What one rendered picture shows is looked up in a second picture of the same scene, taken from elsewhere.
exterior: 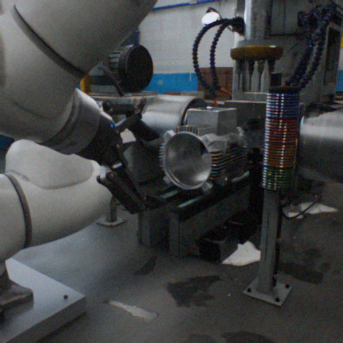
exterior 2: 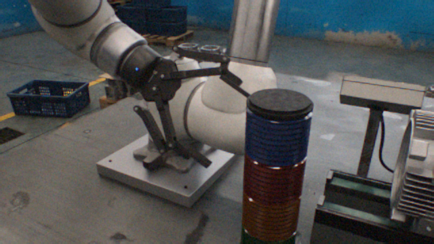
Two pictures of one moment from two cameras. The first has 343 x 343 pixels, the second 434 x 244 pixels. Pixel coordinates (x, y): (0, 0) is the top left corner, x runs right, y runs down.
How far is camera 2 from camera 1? 0.75 m
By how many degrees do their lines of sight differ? 75
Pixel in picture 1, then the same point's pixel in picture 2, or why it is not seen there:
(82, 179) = (230, 111)
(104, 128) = (126, 68)
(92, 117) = (108, 57)
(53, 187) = (207, 106)
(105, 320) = (178, 221)
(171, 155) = not seen: hidden behind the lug
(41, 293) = (190, 175)
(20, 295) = (176, 165)
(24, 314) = (163, 175)
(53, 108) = (69, 45)
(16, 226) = (178, 119)
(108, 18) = not seen: outside the picture
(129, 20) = not seen: outside the picture
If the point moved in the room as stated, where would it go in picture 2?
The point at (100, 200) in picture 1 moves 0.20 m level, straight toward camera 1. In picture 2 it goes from (242, 138) to (148, 156)
